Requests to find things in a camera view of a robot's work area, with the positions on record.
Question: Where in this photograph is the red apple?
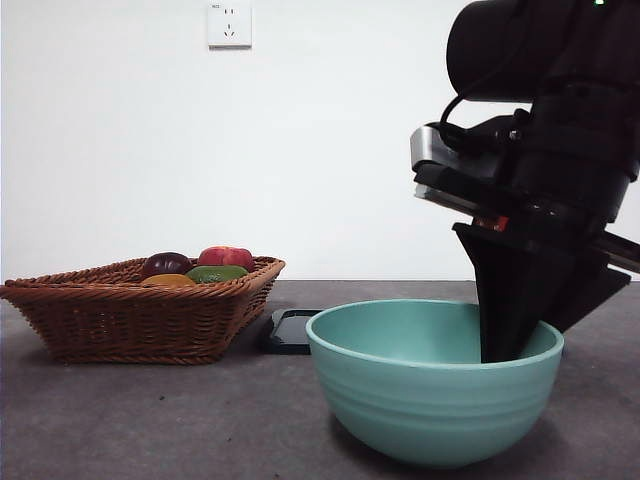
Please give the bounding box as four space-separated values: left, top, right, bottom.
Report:
198 245 255 272

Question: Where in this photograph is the brown kiwi fruit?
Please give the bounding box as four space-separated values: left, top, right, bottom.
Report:
139 273 197 288

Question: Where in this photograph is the teal ribbed bowl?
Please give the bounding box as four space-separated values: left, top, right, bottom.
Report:
305 298 565 469

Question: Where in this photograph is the green avocado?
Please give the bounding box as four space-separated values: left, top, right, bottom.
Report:
184 264 250 285

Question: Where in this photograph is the thin black camera cable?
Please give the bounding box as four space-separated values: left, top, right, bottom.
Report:
438 92 531 151

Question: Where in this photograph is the brown wicker basket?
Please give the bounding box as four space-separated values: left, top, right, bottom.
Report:
0 255 287 365

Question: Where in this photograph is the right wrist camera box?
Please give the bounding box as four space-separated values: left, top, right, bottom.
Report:
409 122 501 177

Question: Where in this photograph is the white wall power socket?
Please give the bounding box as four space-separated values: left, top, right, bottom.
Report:
208 2 253 50

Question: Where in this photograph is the dark purple round fruit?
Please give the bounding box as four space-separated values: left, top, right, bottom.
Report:
142 251 193 279

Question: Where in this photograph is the black rectangular tray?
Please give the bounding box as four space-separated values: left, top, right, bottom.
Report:
257 308 326 356

